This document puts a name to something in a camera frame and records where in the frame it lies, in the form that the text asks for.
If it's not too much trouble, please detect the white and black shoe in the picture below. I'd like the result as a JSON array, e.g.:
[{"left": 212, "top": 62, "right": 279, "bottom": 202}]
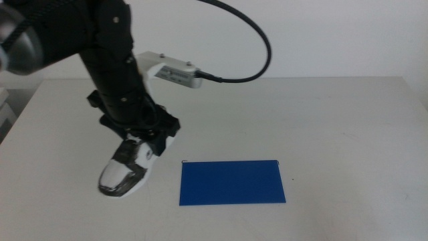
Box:
[{"left": 98, "top": 133, "right": 177, "bottom": 198}]

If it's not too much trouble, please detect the blue rectangular mat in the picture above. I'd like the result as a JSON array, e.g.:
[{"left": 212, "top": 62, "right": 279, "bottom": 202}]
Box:
[{"left": 179, "top": 159, "right": 287, "bottom": 206}]

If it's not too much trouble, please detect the silver wrist camera white mount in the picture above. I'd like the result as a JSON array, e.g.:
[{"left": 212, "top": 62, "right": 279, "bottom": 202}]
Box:
[{"left": 134, "top": 50, "right": 205, "bottom": 96}]

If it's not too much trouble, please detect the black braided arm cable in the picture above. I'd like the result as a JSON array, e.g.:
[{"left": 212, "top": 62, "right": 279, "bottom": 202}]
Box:
[{"left": 0, "top": 0, "right": 68, "bottom": 54}]

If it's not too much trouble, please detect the black camera cable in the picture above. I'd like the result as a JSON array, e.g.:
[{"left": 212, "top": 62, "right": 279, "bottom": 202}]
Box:
[{"left": 195, "top": 0, "right": 273, "bottom": 84}]

